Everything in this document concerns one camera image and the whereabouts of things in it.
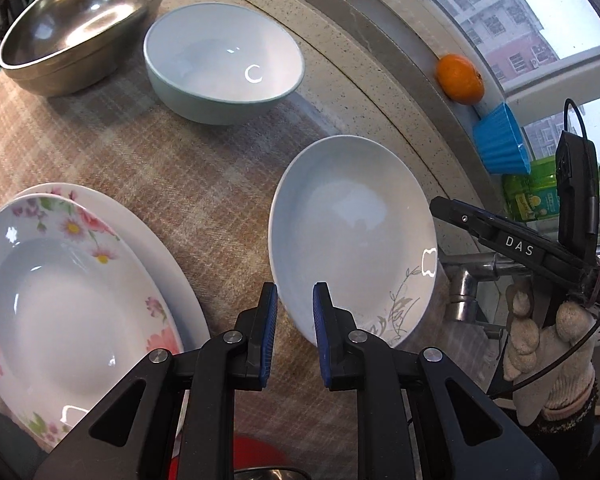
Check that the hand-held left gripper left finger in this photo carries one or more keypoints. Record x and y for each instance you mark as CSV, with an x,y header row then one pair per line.
x,y
270,340

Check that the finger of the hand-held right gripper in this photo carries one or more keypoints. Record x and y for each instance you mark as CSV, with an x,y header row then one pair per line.
x,y
462,217

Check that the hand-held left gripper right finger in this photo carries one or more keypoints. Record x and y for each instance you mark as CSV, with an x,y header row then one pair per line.
x,y
321,340

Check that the white grey-print shallow bowl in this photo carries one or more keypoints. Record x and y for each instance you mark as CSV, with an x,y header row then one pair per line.
x,y
345,230

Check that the pink blossom print plate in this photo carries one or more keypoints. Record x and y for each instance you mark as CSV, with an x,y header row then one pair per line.
x,y
145,250

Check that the rose print plate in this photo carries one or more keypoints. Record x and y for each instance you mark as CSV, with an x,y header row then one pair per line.
x,y
70,320

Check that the light blue bowl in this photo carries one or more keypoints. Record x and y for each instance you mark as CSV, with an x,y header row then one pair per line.
x,y
215,55

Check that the person's right forearm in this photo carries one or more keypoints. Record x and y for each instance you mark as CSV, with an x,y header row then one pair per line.
x,y
565,440

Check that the person's right hand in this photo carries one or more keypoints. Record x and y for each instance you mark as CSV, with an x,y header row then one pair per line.
x,y
525,340

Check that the green dish soap bottle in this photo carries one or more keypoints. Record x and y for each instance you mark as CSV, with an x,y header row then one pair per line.
x,y
530,195

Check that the chrome faucet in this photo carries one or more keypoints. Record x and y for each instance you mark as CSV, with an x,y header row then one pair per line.
x,y
462,290

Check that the blue ribbed cup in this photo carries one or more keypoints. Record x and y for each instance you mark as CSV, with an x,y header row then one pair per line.
x,y
500,140

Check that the orange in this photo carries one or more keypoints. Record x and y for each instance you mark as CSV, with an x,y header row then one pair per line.
x,y
459,79

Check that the checked table mat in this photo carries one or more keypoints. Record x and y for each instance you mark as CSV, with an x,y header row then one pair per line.
x,y
205,175

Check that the window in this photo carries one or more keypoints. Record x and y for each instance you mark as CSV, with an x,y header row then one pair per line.
x,y
505,10

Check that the large steel bowl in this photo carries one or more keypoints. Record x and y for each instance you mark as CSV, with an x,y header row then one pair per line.
x,y
80,15

